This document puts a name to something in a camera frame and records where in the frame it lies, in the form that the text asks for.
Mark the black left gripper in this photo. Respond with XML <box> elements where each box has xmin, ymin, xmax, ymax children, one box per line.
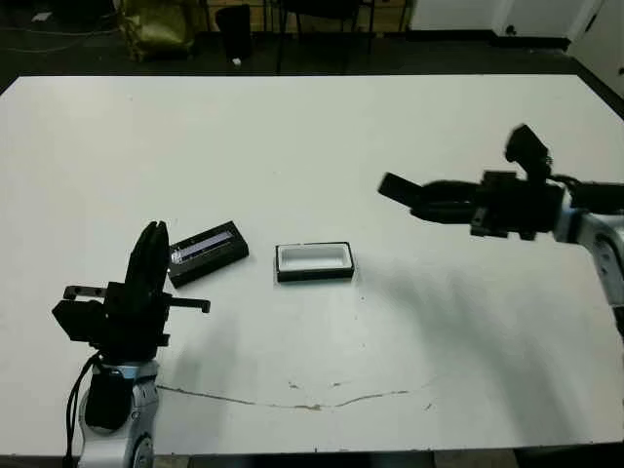
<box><xmin>62</xmin><ymin>220</ymin><xmax>212</xmax><ymax>361</ymax></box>

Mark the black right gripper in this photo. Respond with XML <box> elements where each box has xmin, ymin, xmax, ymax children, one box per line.
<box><xmin>410</xmin><ymin>170</ymin><xmax>563</xmax><ymax>242</ymax></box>

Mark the black phone-like camera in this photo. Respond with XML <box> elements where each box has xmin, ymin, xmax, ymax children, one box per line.
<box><xmin>377</xmin><ymin>171</ymin><xmax>424</xmax><ymax>209</ymax></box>

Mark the black box lid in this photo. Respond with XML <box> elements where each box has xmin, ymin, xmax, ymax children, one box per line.
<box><xmin>168</xmin><ymin>219</ymin><xmax>252</xmax><ymax>288</ymax></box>

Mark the black box white insert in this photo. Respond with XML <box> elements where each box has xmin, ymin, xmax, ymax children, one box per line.
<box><xmin>275</xmin><ymin>240</ymin><xmax>356</xmax><ymax>284</ymax></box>

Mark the white door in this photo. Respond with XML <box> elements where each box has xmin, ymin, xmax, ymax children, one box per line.
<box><xmin>568</xmin><ymin>0</ymin><xmax>624</xmax><ymax>98</ymax></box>

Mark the crinkled plastic bag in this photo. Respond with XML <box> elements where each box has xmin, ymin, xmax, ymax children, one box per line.
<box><xmin>119</xmin><ymin>0</ymin><xmax>196</xmax><ymax>62</ymax></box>

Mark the black office chair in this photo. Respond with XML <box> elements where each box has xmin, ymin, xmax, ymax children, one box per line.
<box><xmin>276</xmin><ymin>0</ymin><xmax>376</xmax><ymax>75</ymax></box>

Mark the black waste bin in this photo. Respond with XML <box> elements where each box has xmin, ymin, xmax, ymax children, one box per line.
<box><xmin>215</xmin><ymin>4</ymin><xmax>254</xmax><ymax>60</ymax></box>

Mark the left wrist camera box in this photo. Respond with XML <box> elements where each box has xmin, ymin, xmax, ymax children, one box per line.
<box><xmin>52</xmin><ymin>299</ymin><xmax>107</xmax><ymax>345</ymax></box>

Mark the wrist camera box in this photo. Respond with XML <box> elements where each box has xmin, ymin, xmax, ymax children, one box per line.
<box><xmin>504</xmin><ymin>124</ymin><xmax>553</xmax><ymax>180</ymax></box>
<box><xmin>52</xmin><ymin>299</ymin><xmax>107</xmax><ymax>345</ymax></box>

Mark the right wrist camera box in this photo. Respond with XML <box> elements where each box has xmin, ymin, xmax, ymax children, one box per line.
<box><xmin>504</xmin><ymin>124</ymin><xmax>553</xmax><ymax>180</ymax></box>

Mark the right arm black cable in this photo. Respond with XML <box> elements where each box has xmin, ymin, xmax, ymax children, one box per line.
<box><xmin>545</xmin><ymin>173</ymin><xmax>586</xmax><ymax>189</ymax></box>

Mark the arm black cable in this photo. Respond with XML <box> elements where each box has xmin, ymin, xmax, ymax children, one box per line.
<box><xmin>545</xmin><ymin>173</ymin><xmax>586</xmax><ymax>189</ymax></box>
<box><xmin>64</xmin><ymin>353</ymin><xmax>103</xmax><ymax>468</ymax></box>

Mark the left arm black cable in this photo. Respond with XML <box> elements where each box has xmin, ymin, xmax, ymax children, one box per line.
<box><xmin>64</xmin><ymin>353</ymin><xmax>103</xmax><ymax>468</ymax></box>

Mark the thin white floor cable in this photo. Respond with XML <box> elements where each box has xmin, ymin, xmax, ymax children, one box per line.
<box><xmin>0</xmin><ymin>21</ymin><xmax>123</xmax><ymax>54</ymax></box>

